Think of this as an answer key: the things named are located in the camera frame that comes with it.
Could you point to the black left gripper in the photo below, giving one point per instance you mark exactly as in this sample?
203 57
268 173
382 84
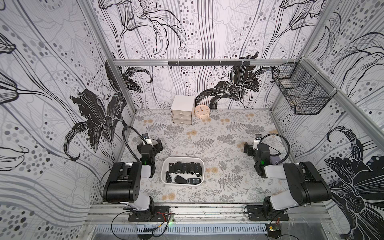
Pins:
155 147

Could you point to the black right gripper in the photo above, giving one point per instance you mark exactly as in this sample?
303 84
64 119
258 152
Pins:
253 149

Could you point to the white rectangular storage tray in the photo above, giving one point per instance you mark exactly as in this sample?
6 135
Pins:
188 160

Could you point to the silver edged smart key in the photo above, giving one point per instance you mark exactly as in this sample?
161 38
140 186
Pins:
194 181

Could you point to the black flip key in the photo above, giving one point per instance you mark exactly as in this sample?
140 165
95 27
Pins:
198 169
171 168

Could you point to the black mercedes key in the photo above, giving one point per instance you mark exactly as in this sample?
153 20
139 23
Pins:
168 177

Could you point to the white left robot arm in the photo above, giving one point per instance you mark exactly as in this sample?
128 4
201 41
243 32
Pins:
124 181

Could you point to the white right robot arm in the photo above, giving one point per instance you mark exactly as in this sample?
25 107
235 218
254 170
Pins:
305 184

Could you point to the purple grey cloth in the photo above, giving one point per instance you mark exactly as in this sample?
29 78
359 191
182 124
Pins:
275 160

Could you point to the white mini drawer cabinet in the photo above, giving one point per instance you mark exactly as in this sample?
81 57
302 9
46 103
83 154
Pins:
182 109

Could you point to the pink round alarm clock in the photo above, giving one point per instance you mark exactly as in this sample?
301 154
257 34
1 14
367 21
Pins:
202 112

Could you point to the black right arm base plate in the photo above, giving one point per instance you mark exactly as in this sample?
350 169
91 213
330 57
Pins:
257 213

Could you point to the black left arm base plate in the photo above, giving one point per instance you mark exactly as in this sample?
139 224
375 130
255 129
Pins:
157 214

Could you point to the black wire wall basket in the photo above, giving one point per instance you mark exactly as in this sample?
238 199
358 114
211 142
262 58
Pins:
303 87

